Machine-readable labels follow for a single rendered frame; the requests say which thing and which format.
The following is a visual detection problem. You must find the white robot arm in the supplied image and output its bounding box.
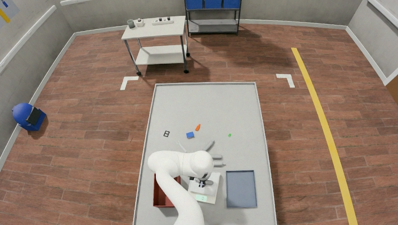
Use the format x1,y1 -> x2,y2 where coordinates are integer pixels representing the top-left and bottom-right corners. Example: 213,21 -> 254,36
148,150 -> 214,225

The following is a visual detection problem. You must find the red open box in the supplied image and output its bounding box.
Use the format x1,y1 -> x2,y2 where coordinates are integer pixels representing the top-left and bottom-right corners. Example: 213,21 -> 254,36
153,173 -> 181,208

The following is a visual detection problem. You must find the blue rectangular block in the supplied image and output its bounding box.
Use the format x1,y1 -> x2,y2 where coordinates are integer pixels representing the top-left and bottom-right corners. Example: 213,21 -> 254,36
186,132 -> 194,138

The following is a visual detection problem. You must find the white digital scale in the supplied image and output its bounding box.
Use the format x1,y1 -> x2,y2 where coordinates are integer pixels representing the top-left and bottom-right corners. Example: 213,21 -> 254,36
188,172 -> 221,204

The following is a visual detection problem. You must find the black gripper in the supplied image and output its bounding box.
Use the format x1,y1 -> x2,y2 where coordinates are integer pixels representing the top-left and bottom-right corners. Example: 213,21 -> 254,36
199,180 -> 206,188

